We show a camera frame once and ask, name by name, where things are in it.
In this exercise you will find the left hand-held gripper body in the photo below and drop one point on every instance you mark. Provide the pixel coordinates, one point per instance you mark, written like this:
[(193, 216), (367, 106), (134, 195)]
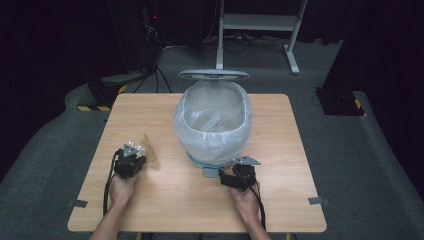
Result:
[(125, 165)]

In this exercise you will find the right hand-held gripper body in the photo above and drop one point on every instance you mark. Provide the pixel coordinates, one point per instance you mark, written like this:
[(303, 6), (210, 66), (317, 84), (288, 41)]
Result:
[(245, 175)]

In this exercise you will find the small clear plastic wrapper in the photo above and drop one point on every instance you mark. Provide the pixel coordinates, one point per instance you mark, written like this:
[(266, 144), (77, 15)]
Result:
[(140, 148)]

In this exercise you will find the yellow plastic wrapper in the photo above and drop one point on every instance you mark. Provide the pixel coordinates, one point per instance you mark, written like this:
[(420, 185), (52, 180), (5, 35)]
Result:
[(150, 150)]

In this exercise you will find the translucent white bin liner bag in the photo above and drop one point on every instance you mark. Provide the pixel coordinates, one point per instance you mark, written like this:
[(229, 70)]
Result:
[(213, 146)]

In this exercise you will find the grey pedal trash can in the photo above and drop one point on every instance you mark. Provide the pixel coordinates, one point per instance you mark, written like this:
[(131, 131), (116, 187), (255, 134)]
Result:
[(213, 74)]

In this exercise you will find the person's left hand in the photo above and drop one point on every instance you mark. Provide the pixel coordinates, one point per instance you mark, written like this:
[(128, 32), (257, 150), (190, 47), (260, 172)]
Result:
[(120, 191)]

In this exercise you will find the person's right hand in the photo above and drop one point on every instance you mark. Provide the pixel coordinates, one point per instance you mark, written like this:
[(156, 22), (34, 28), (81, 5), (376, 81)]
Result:
[(248, 203)]

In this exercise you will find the grey tape piece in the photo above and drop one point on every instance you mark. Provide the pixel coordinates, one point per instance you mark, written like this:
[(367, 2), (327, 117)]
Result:
[(317, 200), (78, 203)]

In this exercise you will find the black stand base yellow striped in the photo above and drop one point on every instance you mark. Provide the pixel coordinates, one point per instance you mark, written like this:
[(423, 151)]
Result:
[(105, 91)]

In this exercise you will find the white metal stand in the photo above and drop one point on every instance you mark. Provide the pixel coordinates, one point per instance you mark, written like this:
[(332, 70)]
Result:
[(256, 21)]

